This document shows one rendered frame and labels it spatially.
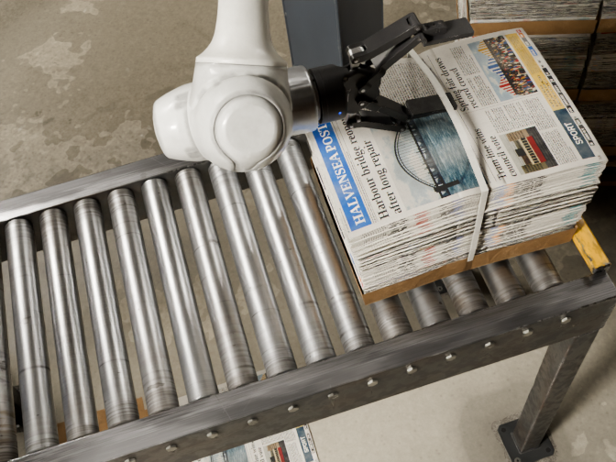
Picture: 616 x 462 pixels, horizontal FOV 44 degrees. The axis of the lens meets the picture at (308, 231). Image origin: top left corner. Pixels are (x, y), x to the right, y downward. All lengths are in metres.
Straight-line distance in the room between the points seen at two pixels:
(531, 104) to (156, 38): 1.94
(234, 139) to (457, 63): 0.54
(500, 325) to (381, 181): 0.32
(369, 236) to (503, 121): 0.27
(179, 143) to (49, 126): 1.81
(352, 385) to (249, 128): 0.55
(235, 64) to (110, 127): 1.87
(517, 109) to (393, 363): 0.43
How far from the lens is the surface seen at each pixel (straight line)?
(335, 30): 1.97
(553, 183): 1.16
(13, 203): 1.53
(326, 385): 1.21
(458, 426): 2.03
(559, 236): 1.31
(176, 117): 0.98
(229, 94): 0.80
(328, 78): 1.02
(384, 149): 1.13
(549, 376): 1.59
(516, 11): 1.87
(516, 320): 1.26
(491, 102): 1.19
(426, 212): 1.07
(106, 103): 2.77
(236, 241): 1.35
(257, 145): 0.80
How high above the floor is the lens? 1.92
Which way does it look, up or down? 57 degrees down
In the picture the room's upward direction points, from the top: 10 degrees counter-clockwise
